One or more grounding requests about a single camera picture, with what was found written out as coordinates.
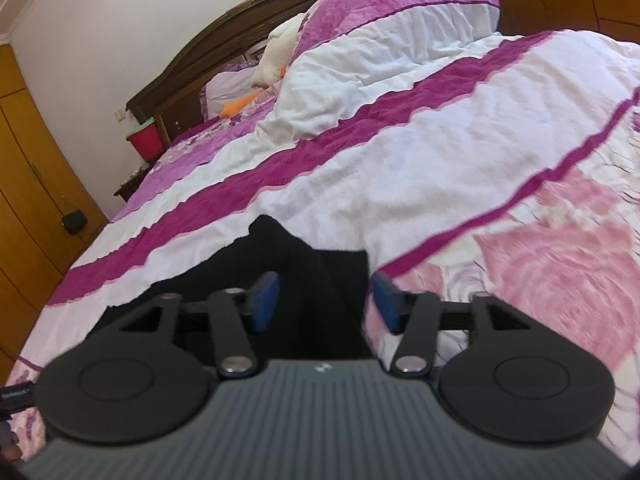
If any white plush toy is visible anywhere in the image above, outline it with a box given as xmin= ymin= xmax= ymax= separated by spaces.
xmin=250 ymin=12 xmax=307 ymax=89

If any black cardigan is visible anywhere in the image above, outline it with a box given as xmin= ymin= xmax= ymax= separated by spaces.
xmin=87 ymin=214 xmax=375 ymax=361

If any dark wooden nightstand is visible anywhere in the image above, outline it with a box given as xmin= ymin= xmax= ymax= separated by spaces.
xmin=114 ymin=160 xmax=152 ymax=204

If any purple and white pillow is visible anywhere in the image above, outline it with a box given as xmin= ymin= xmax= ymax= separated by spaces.
xmin=280 ymin=0 xmax=502 ymax=126

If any dark wooden headboard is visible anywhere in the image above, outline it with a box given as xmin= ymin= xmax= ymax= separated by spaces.
xmin=126 ymin=0 xmax=403 ymax=147

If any orange plush piece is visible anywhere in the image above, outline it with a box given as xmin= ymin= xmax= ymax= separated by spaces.
xmin=220 ymin=91 xmax=262 ymax=119

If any red bucket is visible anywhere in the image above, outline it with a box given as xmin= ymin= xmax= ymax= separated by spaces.
xmin=125 ymin=117 xmax=169 ymax=162

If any small black box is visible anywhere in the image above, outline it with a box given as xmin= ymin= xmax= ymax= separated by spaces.
xmin=61 ymin=210 xmax=89 ymax=235

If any purple floral printed blanket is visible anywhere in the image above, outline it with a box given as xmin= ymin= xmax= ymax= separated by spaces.
xmin=0 ymin=29 xmax=640 ymax=467

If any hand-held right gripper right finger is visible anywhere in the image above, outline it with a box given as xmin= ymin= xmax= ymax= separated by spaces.
xmin=372 ymin=272 xmax=533 ymax=377

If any wooden wardrobe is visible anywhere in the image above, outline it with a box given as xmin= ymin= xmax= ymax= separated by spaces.
xmin=0 ymin=42 xmax=108 ymax=376

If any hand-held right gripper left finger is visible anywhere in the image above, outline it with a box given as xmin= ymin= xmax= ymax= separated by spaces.
xmin=115 ymin=271 xmax=281 ymax=379

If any lilac pillow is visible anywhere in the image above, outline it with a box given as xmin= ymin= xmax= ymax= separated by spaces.
xmin=201 ymin=59 xmax=281 ymax=122

